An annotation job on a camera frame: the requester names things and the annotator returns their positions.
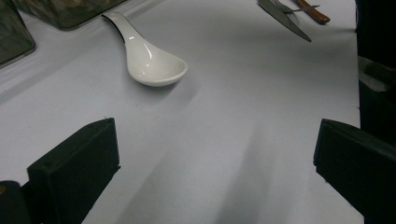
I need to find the white ceramic spoon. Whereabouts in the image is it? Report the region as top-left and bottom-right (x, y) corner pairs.
(101, 11), (189, 88)

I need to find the translucent grey plastic basket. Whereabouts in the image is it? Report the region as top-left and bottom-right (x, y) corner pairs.
(0, 0), (36, 69)
(12, 0), (127, 31)

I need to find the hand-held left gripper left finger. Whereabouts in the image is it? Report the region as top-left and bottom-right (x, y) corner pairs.
(26, 117), (121, 224)

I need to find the white table sheet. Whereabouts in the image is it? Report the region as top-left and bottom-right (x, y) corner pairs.
(0, 0), (362, 224)

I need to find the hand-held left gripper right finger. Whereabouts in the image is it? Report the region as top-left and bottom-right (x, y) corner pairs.
(312, 118), (396, 224)

